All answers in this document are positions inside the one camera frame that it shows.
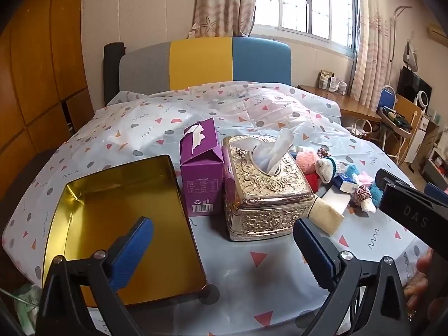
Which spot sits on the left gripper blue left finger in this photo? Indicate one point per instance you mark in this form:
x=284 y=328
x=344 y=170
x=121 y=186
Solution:
x=126 y=253

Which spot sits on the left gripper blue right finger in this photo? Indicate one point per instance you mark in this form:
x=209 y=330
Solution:
x=318 y=251

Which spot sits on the beige cloth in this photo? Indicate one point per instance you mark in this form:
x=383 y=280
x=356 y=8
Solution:
x=325 y=216

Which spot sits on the mauve satin scrunchie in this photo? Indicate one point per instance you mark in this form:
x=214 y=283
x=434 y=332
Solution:
x=361 y=194

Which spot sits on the blue plush toy pink shirt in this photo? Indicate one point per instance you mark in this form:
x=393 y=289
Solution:
x=362 y=178

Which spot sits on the pink fuzzy socks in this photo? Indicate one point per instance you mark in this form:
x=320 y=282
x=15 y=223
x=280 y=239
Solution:
x=306 y=161

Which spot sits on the white knitted sock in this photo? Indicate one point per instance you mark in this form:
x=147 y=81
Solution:
x=367 y=205

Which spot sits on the blue Tempo tissue pack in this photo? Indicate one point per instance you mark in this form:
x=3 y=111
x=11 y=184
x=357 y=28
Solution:
x=344 y=183

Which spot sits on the red plush sock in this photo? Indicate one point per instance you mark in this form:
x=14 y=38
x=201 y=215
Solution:
x=314 y=181

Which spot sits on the white knit glove blue band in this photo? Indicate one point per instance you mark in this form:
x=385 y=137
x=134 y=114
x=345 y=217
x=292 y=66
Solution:
x=328 y=168

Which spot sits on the person's right hand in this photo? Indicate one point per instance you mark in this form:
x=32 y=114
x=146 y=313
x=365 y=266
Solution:
x=415 y=288

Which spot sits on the gold metal tray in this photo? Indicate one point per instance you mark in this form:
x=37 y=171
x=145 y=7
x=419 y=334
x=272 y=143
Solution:
x=95 y=210

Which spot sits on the patterned plastic tablecloth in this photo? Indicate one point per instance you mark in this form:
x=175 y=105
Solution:
x=222 y=260

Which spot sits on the ornate gold tissue box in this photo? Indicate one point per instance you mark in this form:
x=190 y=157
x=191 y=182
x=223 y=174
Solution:
x=261 y=205

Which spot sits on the white folding table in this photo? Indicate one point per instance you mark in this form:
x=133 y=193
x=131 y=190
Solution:
x=403 y=130

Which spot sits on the white handbag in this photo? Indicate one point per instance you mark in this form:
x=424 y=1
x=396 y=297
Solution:
x=361 y=128

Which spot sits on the purple tissue carton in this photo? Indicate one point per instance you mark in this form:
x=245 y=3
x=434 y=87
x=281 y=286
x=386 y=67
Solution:
x=202 y=164

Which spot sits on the blue folding chair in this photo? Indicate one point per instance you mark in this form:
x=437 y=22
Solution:
x=388 y=98

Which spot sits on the black television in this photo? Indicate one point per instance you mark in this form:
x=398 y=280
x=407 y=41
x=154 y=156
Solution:
x=413 y=88

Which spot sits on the wooden side desk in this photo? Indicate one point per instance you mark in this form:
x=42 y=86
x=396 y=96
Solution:
x=348 y=106

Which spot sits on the packages on desk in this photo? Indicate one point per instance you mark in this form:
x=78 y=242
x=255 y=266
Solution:
x=328 y=81

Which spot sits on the wooden wardrobe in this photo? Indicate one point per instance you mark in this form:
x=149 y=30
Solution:
x=44 y=94

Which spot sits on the right floral curtain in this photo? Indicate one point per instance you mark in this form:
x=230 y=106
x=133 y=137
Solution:
x=372 y=53

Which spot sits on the floral curtain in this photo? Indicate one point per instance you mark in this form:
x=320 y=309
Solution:
x=372 y=53
x=223 y=18

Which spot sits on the grey yellow blue headboard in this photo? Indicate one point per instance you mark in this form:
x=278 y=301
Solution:
x=192 y=62

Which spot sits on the black rolled mat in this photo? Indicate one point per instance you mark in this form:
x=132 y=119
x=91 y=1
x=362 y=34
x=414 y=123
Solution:
x=112 y=55

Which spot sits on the left floral curtain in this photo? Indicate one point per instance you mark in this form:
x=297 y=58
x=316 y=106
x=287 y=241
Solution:
x=223 y=18

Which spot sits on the window with metal frame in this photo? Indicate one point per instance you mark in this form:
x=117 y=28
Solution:
x=329 y=24

